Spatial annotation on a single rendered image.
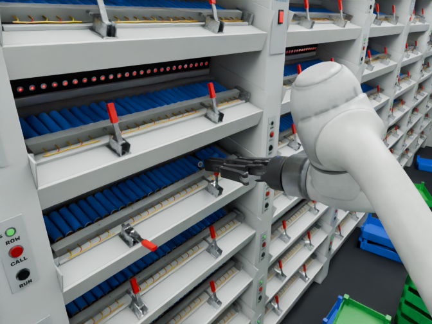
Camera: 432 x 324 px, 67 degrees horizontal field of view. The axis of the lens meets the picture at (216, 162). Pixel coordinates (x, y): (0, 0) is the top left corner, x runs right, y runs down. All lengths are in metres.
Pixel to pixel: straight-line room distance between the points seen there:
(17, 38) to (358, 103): 0.47
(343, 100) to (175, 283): 0.62
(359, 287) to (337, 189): 1.53
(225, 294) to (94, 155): 0.70
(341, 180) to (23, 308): 0.55
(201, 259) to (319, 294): 1.14
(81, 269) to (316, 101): 0.50
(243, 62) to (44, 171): 0.59
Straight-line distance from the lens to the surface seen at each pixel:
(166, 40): 0.64
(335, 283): 2.08
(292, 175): 0.66
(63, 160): 0.60
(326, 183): 0.60
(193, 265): 0.94
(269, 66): 0.92
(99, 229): 0.71
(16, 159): 0.53
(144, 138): 0.67
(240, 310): 1.36
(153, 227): 0.75
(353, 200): 0.61
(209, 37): 0.72
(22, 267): 0.59
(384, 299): 2.09
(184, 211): 0.80
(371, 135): 0.48
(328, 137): 0.48
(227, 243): 1.02
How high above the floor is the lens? 1.36
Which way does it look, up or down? 23 degrees down
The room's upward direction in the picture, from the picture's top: straight up
